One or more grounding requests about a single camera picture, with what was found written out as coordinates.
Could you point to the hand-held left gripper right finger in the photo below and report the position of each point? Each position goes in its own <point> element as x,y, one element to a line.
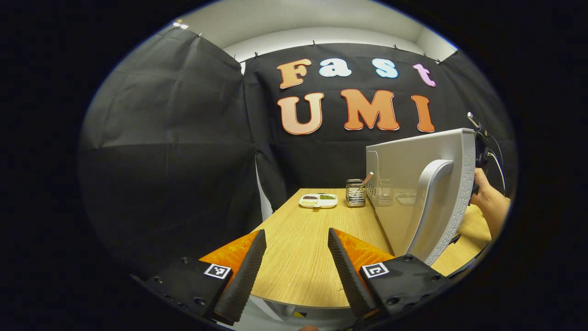
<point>349,276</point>

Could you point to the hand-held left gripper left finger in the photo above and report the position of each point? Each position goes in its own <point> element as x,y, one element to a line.
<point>243,280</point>

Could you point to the white microwave oven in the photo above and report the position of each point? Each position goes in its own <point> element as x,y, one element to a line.
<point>404,193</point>

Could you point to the white divided condiment dish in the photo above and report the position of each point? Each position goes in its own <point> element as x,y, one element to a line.
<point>318,200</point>

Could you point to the wooden spoon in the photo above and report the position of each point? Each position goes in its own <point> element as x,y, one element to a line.
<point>368,178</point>

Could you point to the black backdrop cloth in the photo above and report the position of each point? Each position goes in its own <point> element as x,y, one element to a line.
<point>161,151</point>

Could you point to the long ceiling light strip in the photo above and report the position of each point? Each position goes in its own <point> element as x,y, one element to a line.
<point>180,25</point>

